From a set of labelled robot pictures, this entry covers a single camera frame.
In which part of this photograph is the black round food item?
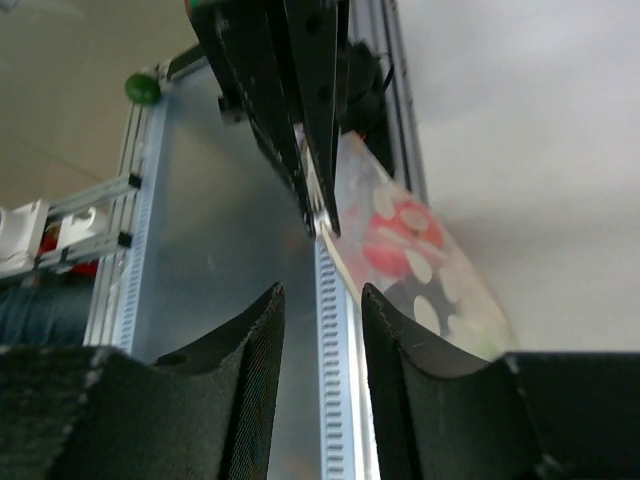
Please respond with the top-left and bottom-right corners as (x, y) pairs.
(383, 277), (455, 336)

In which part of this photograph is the white box on shelf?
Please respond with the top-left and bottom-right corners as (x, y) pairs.
(1, 199), (50, 275)

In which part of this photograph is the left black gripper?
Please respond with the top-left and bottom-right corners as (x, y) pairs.
(192, 1), (341, 237)

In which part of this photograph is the red tomato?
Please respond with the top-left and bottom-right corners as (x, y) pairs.
(362, 200), (445, 284)

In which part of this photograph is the person leg in jeans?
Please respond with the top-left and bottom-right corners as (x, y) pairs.
(1, 285), (93, 346)

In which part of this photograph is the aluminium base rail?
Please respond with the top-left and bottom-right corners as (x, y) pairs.
(349, 1), (428, 202)

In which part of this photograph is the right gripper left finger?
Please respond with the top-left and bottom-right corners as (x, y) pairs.
(1, 284), (285, 479)

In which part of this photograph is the green round knob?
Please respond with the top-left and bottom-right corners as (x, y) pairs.
(124, 73), (162, 106)

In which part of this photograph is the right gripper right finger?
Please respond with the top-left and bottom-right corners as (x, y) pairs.
(361, 285), (639, 479)

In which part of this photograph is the clear zip top bag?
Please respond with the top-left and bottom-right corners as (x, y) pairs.
(311, 133), (517, 365)

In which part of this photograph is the white slotted cable duct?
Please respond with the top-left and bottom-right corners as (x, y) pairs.
(315, 244), (356, 480)

